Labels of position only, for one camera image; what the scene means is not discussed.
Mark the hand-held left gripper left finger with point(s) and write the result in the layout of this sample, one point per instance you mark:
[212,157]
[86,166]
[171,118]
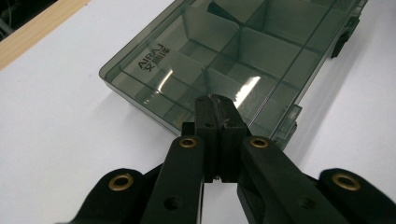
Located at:
[183,174]

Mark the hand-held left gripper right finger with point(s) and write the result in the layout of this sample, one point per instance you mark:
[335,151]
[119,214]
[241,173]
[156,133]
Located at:
[267,180]

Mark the grey transparent compartment box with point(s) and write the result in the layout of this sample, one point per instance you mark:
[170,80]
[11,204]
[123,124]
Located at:
[193,62]

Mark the white table mat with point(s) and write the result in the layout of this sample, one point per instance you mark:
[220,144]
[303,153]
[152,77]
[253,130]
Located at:
[62,124]

